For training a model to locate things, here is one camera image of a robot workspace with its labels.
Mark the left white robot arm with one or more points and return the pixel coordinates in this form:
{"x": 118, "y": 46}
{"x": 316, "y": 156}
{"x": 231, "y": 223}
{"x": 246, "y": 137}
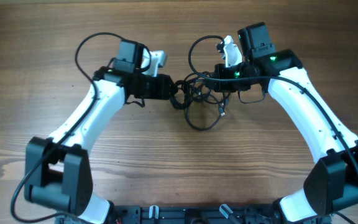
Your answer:
{"x": 57, "y": 169}

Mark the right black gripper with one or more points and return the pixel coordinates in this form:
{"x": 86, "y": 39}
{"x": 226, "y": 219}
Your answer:
{"x": 222, "y": 86}

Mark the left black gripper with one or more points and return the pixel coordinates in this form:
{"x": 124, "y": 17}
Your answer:
{"x": 160, "y": 92}

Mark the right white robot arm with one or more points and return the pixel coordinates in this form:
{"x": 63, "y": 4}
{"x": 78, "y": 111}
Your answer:
{"x": 332, "y": 184}

